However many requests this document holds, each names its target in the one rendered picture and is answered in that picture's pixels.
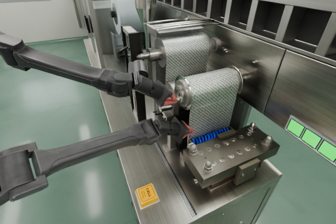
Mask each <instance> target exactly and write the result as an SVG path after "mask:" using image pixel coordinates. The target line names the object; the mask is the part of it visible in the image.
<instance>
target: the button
mask: <svg viewBox="0 0 336 224"><path fill-rule="evenodd" d="M136 193H137V196H138V199H139V202H140V205H141V207H145V206H147V205H149V204H151V203H154V202H156V201H158V196H157V194H156V191H155V189H154V186H153V184H152V183H150V184H148V185H145V186H143V187H140V188H138V189H136Z"/></svg>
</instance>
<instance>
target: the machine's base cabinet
mask: <svg viewBox="0 0 336 224"><path fill-rule="evenodd" d="M98 92H99V90H98ZM99 96H100V93H99ZM100 99H101V96H100ZM101 103H102V106H103V102H102V99H101ZM103 109H104V106H103ZM104 113H105V116H106V112H105V109H104ZM106 119H107V116H106ZM107 123H108V126H109V122H108V119H107ZM109 129H110V126H109ZM110 133H112V132H111V129H110ZM116 153H117V157H118V160H119V163H120V166H121V170H122V173H123V177H124V180H125V183H126V187H127V190H128V193H129V197H130V200H131V204H132V207H133V210H134V214H135V217H136V220H137V224H139V222H138V218H137V215H136V212H135V209H134V205H133V202H132V199H131V195H130V192H129V189H128V185H127V182H126V179H125V175H124V172H123V169H122V165H121V162H120V159H119V155H118V152H117V150H116ZM278 182H279V180H277V181H275V182H273V183H272V184H270V185H268V186H266V187H264V188H262V189H260V190H258V191H257V192H255V193H253V194H251V195H249V196H247V197H245V198H243V199H241V200H240V201H238V202H236V203H234V204H232V205H230V206H228V207H226V208H225V209H223V210H221V211H219V212H217V213H215V214H213V215H211V216H210V217H208V218H206V219H204V220H202V221H200V222H198V223H196V224H256V222H257V221H258V219H259V217H260V215H261V213H262V211H263V210H264V208H265V206H266V204H267V202H268V200H269V199H270V197H271V195H272V193H273V191H274V189H275V188H276V186H277V184H278Z"/></svg>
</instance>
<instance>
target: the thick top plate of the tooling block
mask: <svg viewBox="0 0 336 224"><path fill-rule="evenodd" d="M248 127H249V125H248V126H245V127H243V128H240V129H237V130H235V131H236V134H235V135H233V136H230V137H227V138H225V139H222V140H218V139H217V137H215V138H213V139H210V140H207V141H204V142H202V143H199V144H196V147H197V154H196V155H190V154H189V148H185V149H184V150H183V159H184V161H185V163H186V164H187V166H188V167H189V169H190V170H191V172H192V174H193V175H194V177H195V178H196V180H197V181H198V183H199V185H200V186H201V188H202V189H204V188H206V187H208V186H210V185H212V184H214V183H216V182H219V181H221V180H223V179H225V178H227V177H229V176H231V175H234V174H236V172H237V169H238V166H240V165H242V164H244V163H246V162H249V161H251V160H253V159H255V158H258V159H259V160H260V162H262V161H264V160H266V159H268V158H270V157H272V156H274V155H276V154H277V152H278V150H279V148H280V145H279V144H278V143H276V142H275V141H274V140H272V141H273V142H272V145H271V146H267V145H265V144H264V143H263V141H264V139H265V138H266V137H267V136H268V135H267V134H265V133H264V132H263V131H262V130H260V129H259V128H258V127H257V126H256V131H255V132H250V131H249V130H248ZM207 160H210V161H211V162H212V171H211V172H205V171H204V170H203V166H204V163H205V162H206V161H207Z"/></svg>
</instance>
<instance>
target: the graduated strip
mask: <svg viewBox="0 0 336 224"><path fill-rule="evenodd" d="M154 145H155V147H156V149H157V151H158V153H159V155H160V156H161V158H162V160H163V162H164V164H165V166H166V168H167V170H168V172H169V174H170V176H171V177H172V179H173V181H174V183H175V185H176V187H177V189H178V191H179V193H180V195H181V196H182V198H183V200H184V202H185V204H186V206H187V208H188V210H189V212H190V214H191V216H192V217H194V216H196V215H198V214H197V213H196V211H195V209H194V207H193V205H192V204H191V202H190V200H189V198H188V196H187V194H186V193H185V191H184V189H183V187H182V185H181V184H180V182H179V180H178V178H177V176H176V174H175V173H174V171H173V169H172V167H171V165H170V164H169V162H168V160H167V158H166V156H165V155H164V153H163V151H162V149H161V147H160V145H159V144H158V142H157V141H156V142H155V143H154Z"/></svg>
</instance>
